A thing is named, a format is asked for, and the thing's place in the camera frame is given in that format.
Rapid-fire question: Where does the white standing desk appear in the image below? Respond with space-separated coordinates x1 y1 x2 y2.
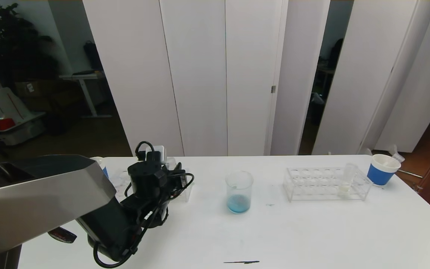
59 70 113 118

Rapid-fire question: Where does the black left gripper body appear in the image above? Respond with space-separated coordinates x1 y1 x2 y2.
167 169 188 192

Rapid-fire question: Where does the blue white paper cup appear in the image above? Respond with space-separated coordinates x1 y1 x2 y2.
367 154 401 186
90 157 109 179

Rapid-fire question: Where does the clear glass beaker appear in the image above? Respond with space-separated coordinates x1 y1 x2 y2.
225 170 255 214

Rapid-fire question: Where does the white folding partition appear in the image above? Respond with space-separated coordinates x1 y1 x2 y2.
312 0 430 155
84 0 331 157

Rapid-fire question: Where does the white pigment test tube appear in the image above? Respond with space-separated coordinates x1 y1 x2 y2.
340 163 358 198

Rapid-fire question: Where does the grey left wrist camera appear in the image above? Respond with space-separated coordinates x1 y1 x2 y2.
146 145 167 163

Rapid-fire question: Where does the brown cardboard box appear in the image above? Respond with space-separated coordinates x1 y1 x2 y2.
15 80 51 99

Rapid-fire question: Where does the white machine with slanted panel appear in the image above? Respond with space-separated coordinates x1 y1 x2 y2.
0 49 47 146

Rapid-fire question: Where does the black bag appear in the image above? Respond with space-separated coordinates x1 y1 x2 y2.
84 40 104 72

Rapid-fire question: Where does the black left camera cable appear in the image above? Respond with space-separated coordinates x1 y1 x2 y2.
125 141 195 225

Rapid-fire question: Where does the clear acrylic test tube rack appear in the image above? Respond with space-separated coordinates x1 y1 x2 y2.
110 167 194 202
283 166 373 202

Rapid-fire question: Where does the dark green potted plant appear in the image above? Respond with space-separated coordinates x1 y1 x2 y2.
0 0 60 90

